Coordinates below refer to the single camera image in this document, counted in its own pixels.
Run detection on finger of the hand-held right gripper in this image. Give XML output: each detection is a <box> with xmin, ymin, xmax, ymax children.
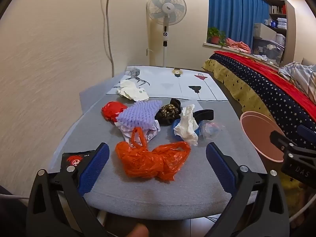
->
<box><xmin>297</xmin><ymin>125</ymin><xmax>316</xmax><ymax>151</ymax></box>
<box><xmin>270</xmin><ymin>130</ymin><xmax>299</xmax><ymax>162</ymax></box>

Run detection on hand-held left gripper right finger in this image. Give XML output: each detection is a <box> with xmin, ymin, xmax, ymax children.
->
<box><xmin>206</xmin><ymin>142</ymin><xmax>290</xmax><ymax>237</ymax></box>

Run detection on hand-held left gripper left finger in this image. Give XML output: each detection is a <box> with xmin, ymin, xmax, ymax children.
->
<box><xmin>26</xmin><ymin>142</ymin><xmax>110</xmax><ymax>237</ymax></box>

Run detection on pink trash bin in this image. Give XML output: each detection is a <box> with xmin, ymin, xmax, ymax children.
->
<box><xmin>240</xmin><ymin>111</ymin><xmax>292</xmax><ymax>163</ymax></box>

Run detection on orange plastic bag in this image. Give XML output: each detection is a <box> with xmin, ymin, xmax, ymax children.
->
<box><xmin>115</xmin><ymin>127</ymin><xmax>192</xmax><ymax>181</ymax></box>

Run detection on white tissue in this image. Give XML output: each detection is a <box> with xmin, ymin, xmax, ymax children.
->
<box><xmin>174</xmin><ymin>104</ymin><xmax>200</xmax><ymax>147</ymax></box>

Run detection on blue plastic shoe cover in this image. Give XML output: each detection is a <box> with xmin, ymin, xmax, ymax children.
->
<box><xmin>171</xmin><ymin>118</ymin><xmax>205</xmax><ymax>137</ymax></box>

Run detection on printed white paper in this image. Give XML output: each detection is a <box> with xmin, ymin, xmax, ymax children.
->
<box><xmin>121</xmin><ymin>120</ymin><xmax>161</xmax><ymax>145</ymax></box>

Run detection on foam net sleeve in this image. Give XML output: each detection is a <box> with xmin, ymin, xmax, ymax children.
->
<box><xmin>116</xmin><ymin>100</ymin><xmax>163</xmax><ymax>130</ymax></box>

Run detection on black and red packet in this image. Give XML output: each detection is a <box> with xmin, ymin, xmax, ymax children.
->
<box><xmin>60</xmin><ymin>149</ymin><xmax>99</xmax><ymax>176</ymax></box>

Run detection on clear plastic bag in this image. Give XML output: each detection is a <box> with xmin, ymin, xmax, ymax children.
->
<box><xmin>199</xmin><ymin>121</ymin><xmax>226</xmax><ymax>139</ymax></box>

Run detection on navy star bed sheet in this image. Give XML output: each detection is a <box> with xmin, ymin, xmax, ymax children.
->
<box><xmin>203</xmin><ymin>53</ymin><xmax>316</xmax><ymax>195</ymax></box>

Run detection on black elastic band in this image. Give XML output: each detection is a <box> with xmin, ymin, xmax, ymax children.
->
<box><xmin>193</xmin><ymin>109</ymin><xmax>214</xmax><ymax>122</ymax></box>

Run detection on striped blue duvet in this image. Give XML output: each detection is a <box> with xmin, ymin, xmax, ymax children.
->
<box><xmin>278</xmin><ymin>63</ymin><xmax>316</xmax><ymax>97</ymax></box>

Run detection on red plastic wrapper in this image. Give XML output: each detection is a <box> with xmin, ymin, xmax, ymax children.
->
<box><xmin>101</xmin><ymin>101</ymin><xmax>128</xmax><ymax>123</ymax></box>

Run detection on red blanket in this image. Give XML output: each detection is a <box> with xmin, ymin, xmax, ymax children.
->
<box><xmin>213</xmin><ymin>51</ymin><xmax>316</xmax><ymax>122</ymax></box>

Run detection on pale blue underlay sheet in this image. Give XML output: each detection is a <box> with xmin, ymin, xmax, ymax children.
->
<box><xmin>79</xmin><ymin>79</ymin><xmax>116</xmax><ymax>114</ymax></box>

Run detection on dark patterned cloth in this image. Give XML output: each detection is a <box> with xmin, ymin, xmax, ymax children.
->
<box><xmin>155</xmin><ymin>98</ymin><xmax>182</xmax><ymax>126</ymax></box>

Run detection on crumpled cream paper bag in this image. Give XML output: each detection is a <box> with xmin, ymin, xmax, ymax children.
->
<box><xmin>117</xmin><ymin>79</ymin><xmax>150</xmax><ymax>102</ymax></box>

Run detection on clear plastic storage bin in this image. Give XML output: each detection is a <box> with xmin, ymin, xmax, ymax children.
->
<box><xmin>252</xmin><ymin>37</ymin><xmax>284</xmax><ymax>63</ymax></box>

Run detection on wooden bookshelf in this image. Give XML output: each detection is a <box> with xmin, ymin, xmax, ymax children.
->
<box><xmin>268</xmin><ymin>0</ymin><xmax>289</xmax><ymax>67</ymax></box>

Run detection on pink folded clothes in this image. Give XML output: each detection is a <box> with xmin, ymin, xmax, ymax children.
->
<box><xmin>225</xmin><ymin>38</ymin><xmax>251</xmax><ymax>53</ymax></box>

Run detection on grey storage box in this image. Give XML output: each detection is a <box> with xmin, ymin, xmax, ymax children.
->
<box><xmin>253</xmin><ymin>23</ymin><xmax>277</xmax><ymax>39</ymax></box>

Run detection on stack of white boxes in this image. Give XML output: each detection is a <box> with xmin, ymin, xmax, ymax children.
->
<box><xmin>264</xmin><ymin>17</ymin><xmax>287</xmax><ymax>29</ymax></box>

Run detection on potted green plant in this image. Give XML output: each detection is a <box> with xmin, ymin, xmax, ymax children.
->
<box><xmin>207</xmin><ymin>27</ymin><xmax>227</xmax><ymax>47</ymax></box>

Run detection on row of books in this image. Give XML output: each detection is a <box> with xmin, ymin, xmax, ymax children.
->
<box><xmin>270</xmin><ymin>5</ymin><xmax>287</xmax><ymax>15</ymax></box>

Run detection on blue curtain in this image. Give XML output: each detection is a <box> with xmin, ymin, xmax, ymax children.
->
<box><xmin>208</xmin><ymin>0</ymin><xmax>271</xmax><ymax>46</ymax></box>

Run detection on white standing fan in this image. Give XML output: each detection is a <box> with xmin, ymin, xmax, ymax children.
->
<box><xmin>146</xmin><ymin>0</ymin><xmax>187</xmax><ymax>68</ymax></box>

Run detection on grey wall cable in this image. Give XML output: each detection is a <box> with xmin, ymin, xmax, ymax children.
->
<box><xmin>106</xmin><ymin>0</ymin><xmax>115</xmax><ymax>78</ymax></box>

